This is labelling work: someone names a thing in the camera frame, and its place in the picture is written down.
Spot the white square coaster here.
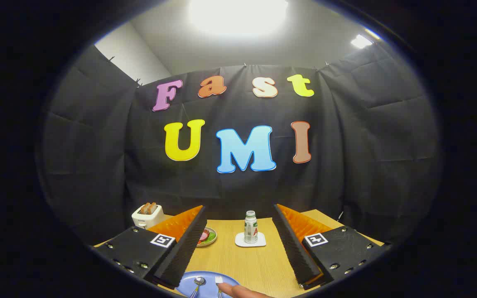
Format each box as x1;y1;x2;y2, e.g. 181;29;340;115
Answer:
235;232;267;248

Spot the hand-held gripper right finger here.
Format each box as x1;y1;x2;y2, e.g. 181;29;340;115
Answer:
272;203;393;290

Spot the spoon with blue checked handle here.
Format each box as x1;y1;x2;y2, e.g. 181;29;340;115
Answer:
189;276;206;298

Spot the small ceiling light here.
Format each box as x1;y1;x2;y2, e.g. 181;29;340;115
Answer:
349;34;373;49

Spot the white toaster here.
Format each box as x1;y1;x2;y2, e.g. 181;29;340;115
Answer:
131;203;165;229

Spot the large ceiling light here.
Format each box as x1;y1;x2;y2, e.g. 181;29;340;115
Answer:
188;0;289;38

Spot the blue round plate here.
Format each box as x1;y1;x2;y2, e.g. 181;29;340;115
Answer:
175;271;241;298

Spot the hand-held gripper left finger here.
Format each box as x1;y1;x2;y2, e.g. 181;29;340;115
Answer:
93;205;207;290

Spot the white drink bottle green label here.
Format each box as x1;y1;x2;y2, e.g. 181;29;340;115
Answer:
244;210;259;244

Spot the oval food plate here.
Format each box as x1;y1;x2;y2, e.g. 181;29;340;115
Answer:
196;227;217;248

